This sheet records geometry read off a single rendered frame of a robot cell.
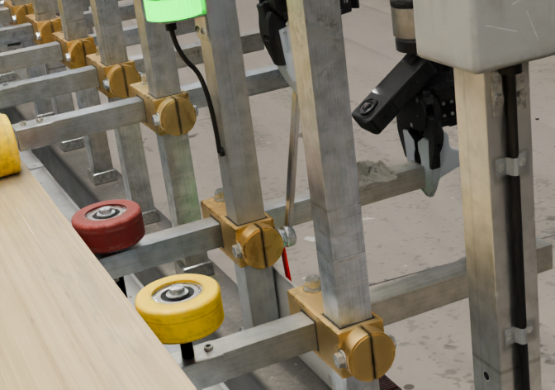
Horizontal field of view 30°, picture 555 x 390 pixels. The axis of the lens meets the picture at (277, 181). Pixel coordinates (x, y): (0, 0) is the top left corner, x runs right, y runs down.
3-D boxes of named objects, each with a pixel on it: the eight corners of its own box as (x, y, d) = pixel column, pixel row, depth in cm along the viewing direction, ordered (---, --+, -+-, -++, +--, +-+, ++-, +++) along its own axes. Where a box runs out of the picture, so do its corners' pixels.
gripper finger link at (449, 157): (472, 192, 135) (467, 126, 132) (434, 205, 133) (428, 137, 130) (459, 186, 138) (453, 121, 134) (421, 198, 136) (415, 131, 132)
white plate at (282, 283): (253, 306, 137) (243, 238, 133) (344, 396, 114) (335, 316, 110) (249, 308, 136) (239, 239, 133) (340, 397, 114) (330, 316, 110)
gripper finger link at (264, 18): (275, 68, 113) (263, -12, 110) (265, 68, 114) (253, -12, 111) (305, 58, 116) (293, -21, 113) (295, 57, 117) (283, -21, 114)
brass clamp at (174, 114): (171, 109, 150) (165, 75, 148) (203, 130, 138) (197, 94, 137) (130, 119, 148) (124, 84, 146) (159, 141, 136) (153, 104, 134)
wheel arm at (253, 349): (535, 265, 116) (533, 230, 114) (554, 276, 113) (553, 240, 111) (168, 389, 101) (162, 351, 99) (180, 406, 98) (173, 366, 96)
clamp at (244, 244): (242, 226, 131) (237, 189, 130) (286, 263, 120) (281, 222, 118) (201, 238, 130) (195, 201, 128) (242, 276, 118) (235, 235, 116)
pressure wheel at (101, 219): (144, 277, 127) (128, 189, 123) (165, 301, 120) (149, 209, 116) (81, 295, 124) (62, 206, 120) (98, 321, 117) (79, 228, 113)
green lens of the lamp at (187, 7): (191, 6, 114) (187, -14, 114) (210, 13, 109) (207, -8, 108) (139, 16, 112) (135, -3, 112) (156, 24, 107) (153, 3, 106)
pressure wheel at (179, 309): (173, 369, 105) (154, 267, 101) (247, 373, 102) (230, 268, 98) (139, 414, 98) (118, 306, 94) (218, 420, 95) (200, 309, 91)
